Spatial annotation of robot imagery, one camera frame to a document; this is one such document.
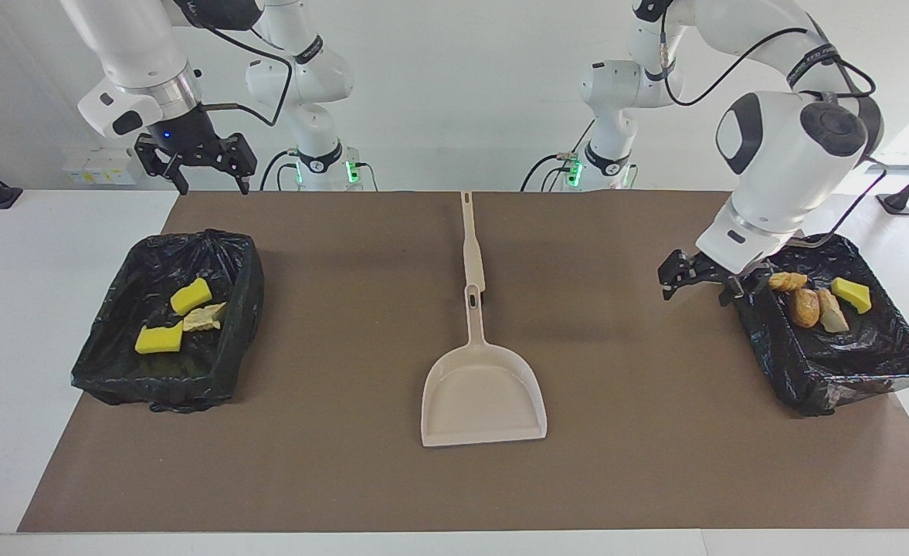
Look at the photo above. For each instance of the brown oval foam chunk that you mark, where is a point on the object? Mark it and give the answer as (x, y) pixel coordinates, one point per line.
(805, 307)

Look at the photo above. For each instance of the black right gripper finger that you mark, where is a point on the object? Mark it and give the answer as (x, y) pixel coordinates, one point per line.
(159, 158)
(239, 158)

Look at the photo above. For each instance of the white wall socket box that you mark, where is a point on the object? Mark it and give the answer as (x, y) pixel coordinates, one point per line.
(99, 167)

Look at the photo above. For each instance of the notched yellow sponge piece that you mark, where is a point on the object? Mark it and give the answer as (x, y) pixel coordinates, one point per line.
(159, 340)

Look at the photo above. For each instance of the beige hand brush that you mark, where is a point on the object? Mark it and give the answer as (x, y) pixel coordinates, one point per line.
(473, 262)

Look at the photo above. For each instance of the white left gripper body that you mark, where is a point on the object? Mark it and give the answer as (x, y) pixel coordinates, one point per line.
(732, 276)

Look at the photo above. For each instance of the brown table mat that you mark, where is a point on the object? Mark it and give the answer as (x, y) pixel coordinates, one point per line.
(346, 463)

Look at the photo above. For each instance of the small pale foam chunk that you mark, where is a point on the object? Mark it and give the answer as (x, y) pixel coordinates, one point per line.
(832, 313)

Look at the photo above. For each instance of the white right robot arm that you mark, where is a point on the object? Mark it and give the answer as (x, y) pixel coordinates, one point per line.
(130, 38)

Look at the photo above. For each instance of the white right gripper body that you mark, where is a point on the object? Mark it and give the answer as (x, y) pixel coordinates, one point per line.
(184, 135)

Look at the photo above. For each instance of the green and yellow sponge piece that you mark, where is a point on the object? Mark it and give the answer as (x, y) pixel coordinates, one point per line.
(191, 296)

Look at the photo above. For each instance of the small yellow sponge wedge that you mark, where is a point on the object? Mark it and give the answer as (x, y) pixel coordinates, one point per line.
(852, 295)

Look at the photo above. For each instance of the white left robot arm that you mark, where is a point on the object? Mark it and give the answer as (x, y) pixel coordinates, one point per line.
(778, 154)

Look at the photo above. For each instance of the orange striped foam piece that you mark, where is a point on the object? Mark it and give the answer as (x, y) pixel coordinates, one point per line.
(205, 316)

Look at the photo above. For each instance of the large pale foam chunk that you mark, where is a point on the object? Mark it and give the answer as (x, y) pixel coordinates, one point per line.
(788, 281)

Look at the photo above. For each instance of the black bag lined bin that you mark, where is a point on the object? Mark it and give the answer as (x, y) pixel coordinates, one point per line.
(114, 363)
(832, 371)

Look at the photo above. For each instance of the beige plastic dustpan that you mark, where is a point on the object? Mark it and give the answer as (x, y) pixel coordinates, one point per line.
(481, 394)

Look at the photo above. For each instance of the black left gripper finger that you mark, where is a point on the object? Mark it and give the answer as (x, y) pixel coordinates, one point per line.
(732, 292)
(674, 274)

